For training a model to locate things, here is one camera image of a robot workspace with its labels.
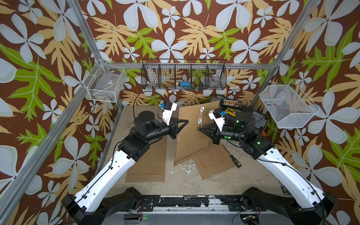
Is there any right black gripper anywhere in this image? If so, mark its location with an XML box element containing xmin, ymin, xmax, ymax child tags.
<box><xmin>200</xmin><ymin>123</ymin><xmax>247</xmax><ymax>146</ymax></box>

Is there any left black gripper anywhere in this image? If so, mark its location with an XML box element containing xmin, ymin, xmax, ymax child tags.
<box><xmin>142</xmin><ymin>117</ymin><xmax>186</xmax><ymax>144</ymax></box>

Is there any brown kraft file bag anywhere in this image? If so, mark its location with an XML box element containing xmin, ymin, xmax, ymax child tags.
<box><xmin>193</xmin><ymin>137</ymin><xmax>235</xmax><ymax>180</ymax></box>
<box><xmin>174</xmin><ymin>101</ymin><xmax>219</xmax><ymax>166</ymax></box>
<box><xmin>125</xmin><ymin>137</ymin><xmax>167</xmax><ymax>183</ymax></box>

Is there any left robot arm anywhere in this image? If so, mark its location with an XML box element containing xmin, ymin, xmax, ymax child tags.
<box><xmin>62</xmin><ymin>110</ymin><xmax>188</xmax><ymax>225</ymax></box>

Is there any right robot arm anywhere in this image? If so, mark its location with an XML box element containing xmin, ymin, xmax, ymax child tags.
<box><xmin>199</xmin><ymin>109</ymin><xmax>337</xmax><ymax>225</ymax></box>

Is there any black yellow toolbox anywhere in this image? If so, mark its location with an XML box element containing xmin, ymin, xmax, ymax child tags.
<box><xmin>215</xmin><ymin>96</ymin><xmax>268</xmax><ymax>141</ymax></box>

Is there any blue object in basket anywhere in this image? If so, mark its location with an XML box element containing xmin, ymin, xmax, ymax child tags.
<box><xmin>181</xmin><ymin>81</ymin><xmax>191</xmax><ymax>89</ymax></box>

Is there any black yellow screwdriver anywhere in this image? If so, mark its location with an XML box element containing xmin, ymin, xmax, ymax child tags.
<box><xmin>226</xmin><ymin>148</ymin><xmax>242</xmax><ymax>168</ymax></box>

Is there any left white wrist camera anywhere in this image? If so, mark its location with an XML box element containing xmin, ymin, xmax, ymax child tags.
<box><xmin>160</xmin><ymin>101</ymin><xmax>177</xmax><ymax>126</ymax></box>

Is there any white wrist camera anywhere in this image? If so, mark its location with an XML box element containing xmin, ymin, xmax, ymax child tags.
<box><xmin>208</xmin><ymin>108</ymin><xmax>227</xmax><ymax>131</ymax></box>
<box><xmin>160</xmin><ymin>101</ymin><xmax>177</xmax><ymax>126</ymax></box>

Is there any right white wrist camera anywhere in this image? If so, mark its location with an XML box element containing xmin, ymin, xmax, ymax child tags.
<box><xmin>208</xmin><ymin>108</ymin><xmax>227</xmax><ymax>131</ymax></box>

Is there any black wire basket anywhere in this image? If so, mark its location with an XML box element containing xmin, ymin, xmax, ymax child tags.
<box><xmin>140</xmin><ymin>59</ymin><xmax>227</xmax><ymax>91</ymax></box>

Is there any white wire basket left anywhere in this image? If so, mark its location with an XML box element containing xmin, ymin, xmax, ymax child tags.
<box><xmin>84</xmin><ymin>60</ymin><xmax>127</xmax><ymax>103</ymax></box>

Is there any white wire basket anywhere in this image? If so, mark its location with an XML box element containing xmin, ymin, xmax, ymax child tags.
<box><xmin>84</xmin><ymin>60</ymin><xmax>127</xmax><ymax>103</ymax></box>
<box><xmin>259</xmin><ymin>82</ymin><xmax>320</xmax><ymax>129</ymax></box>

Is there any white wire basket right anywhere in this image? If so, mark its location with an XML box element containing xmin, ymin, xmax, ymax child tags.
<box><xmin>259</xmin><ymin>82</ymin><xmax>320</xmax><ymax>129</ymax></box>

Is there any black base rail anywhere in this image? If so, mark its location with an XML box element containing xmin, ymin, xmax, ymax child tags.
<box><xmin>125</xmin><ymin>195</ymin><xmax>265</xmax><ymax>212</ymax></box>

